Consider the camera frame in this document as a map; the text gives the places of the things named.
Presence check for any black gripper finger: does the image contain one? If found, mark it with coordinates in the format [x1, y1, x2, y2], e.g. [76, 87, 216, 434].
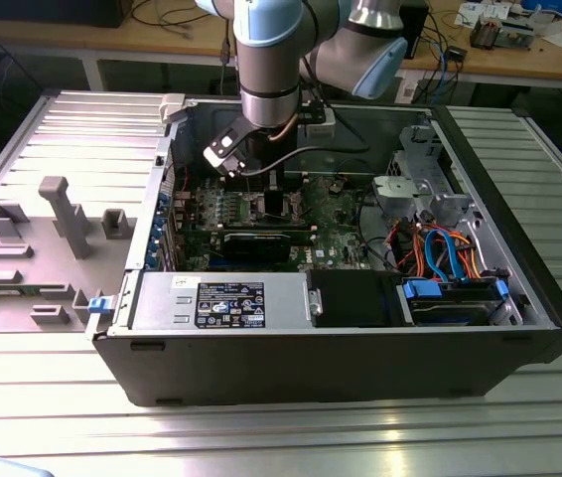
[262, 171, 286, 221]

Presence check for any CPU socket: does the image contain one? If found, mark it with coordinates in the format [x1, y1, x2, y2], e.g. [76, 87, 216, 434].
[246, 191, 308, 225]

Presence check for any black graphics card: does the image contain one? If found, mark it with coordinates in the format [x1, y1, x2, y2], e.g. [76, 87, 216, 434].
[220, 231, 292, 264]

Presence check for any green motherboard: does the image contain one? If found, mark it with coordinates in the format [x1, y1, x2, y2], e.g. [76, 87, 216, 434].
[171, 173, 376, 272]

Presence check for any black power supply label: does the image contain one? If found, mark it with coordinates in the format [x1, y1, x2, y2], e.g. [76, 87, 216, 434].
[196, 281, 266, 330]

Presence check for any silver metal drive cage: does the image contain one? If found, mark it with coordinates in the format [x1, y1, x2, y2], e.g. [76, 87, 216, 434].
[370, 123, 481, 235]

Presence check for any silver power supply unit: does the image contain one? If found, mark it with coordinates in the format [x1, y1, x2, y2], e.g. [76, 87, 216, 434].
[131, 271, 312, 332]

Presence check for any black PC case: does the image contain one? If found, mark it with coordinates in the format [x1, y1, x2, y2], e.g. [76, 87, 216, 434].
[84, 91, 562, 408]

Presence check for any upright black box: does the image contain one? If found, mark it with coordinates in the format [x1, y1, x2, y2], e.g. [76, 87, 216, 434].
[402, 0, 430, 61]

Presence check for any hard disk in blue carrier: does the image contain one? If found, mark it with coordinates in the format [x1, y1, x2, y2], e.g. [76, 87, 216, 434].
[397, 277, 510, 327]

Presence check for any grey parts rack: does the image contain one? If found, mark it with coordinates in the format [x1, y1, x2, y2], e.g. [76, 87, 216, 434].
[0, 176, 136, 334]

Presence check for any metal heat sink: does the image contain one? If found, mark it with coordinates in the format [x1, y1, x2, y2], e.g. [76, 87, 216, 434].
[469, 14, 498, 50]

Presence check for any large black box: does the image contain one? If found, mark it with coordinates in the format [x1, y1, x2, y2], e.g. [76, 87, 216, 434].
[0, 0, 126, 29]

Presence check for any grey electronic device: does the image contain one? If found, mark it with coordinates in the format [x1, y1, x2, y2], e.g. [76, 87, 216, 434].
[496, 17, 535, 51]

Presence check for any wooden desk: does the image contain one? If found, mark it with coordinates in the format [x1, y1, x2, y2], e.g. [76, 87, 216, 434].
[0, 0, 562, 93]

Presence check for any white camera with black bracket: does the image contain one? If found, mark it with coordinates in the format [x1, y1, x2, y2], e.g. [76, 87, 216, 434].
[203, 123, 248, 178]

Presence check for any small grey camera box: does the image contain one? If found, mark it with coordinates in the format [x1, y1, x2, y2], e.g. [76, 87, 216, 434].
[304, 106, 337, 141]

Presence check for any black camera cable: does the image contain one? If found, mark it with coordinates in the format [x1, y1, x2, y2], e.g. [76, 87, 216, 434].
[239, 138, 389, 179]

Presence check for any red orange wire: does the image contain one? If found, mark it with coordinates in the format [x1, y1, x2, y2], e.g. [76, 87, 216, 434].
[384, 218, 429, 274]

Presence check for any blue wire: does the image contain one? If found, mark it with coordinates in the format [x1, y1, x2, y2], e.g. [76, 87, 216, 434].
[423, 226, 466, 284]

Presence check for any blue network cable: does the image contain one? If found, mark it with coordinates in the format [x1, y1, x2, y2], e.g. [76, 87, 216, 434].
[429, 39, 454, 100]

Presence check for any orange wire bundle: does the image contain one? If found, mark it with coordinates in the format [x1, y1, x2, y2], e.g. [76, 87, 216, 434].
[439, 226, 486, 280]

